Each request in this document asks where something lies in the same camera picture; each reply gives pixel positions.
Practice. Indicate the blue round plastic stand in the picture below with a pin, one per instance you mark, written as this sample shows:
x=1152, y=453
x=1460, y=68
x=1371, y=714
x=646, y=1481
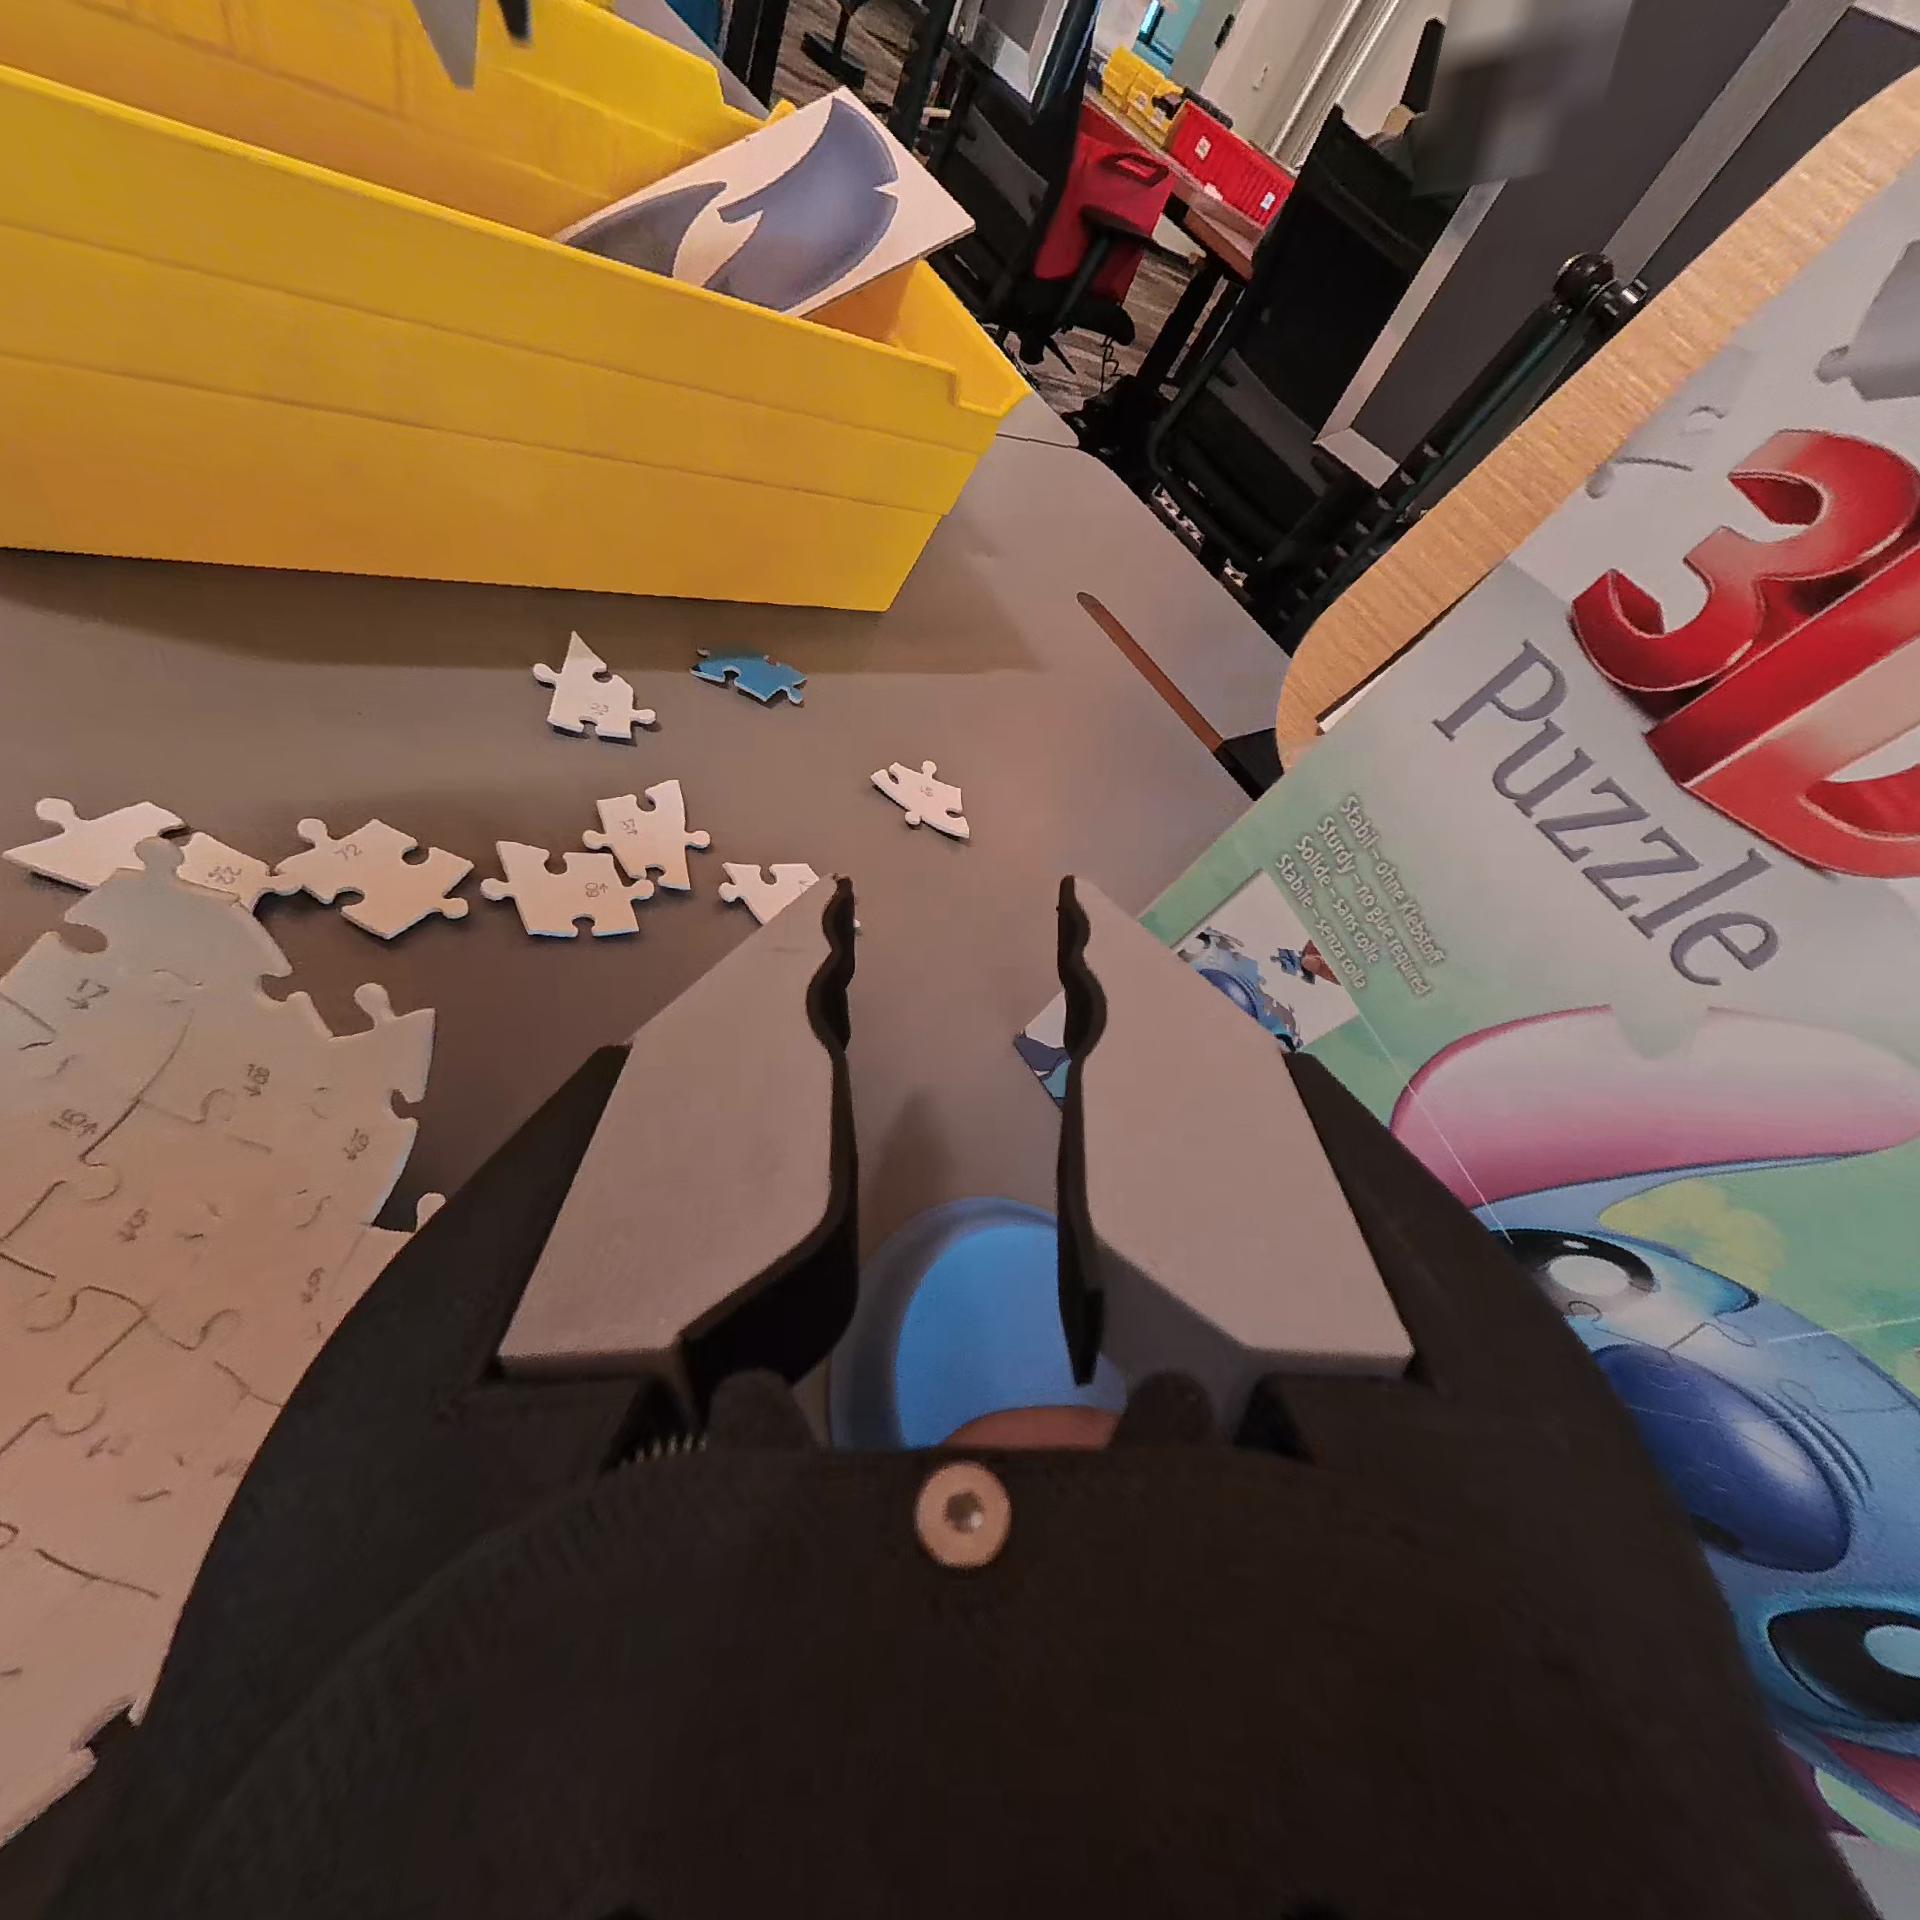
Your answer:
x=961, y=1319

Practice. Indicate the black office chair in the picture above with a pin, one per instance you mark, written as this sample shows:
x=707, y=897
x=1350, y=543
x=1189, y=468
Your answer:
x=1336, y=300

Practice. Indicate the white card with blue ears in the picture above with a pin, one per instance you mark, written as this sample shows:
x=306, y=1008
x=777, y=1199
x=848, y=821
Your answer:
x=780, y=195

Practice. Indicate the red storage bin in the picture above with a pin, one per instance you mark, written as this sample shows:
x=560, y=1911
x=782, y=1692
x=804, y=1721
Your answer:
x=1229, y=159

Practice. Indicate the colourful cartoon puzzle box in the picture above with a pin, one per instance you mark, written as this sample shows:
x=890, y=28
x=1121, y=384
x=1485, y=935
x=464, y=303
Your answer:
x=1574, y=930

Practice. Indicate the assembled curved puzzle section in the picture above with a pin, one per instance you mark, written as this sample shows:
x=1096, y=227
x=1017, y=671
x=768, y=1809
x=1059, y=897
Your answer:
x=148, y=1275

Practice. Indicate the scatter of puzzle pieces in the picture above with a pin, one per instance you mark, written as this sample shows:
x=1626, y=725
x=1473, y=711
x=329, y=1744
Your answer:
x=593, y=705

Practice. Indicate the red office chair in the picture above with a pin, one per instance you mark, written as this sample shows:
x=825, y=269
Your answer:
x=1088, y=211

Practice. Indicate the black metal stand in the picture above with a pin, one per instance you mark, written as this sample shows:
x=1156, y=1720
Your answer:
x=1582, y=284

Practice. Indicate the brown background desk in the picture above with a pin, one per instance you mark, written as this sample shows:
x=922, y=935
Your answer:
x=1200, y=228

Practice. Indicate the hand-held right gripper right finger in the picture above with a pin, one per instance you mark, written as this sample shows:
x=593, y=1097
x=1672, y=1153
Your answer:
x=1229, y=1200

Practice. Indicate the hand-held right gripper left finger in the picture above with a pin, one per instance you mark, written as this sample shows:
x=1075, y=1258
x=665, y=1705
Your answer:
x=691, y=1200

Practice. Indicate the light wooden panel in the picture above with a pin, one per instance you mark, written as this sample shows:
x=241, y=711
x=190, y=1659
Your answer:
x=1724, y=300

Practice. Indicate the small yellow storage bin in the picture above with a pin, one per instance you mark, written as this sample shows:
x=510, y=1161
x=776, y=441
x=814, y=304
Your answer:
x=1141, y=83

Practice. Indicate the yellow plastic bin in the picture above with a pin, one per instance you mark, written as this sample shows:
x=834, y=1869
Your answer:
x=451, y=450

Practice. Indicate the blue puzzle piece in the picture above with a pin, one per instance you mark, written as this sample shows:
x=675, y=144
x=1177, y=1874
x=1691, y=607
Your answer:
x=756, y=675

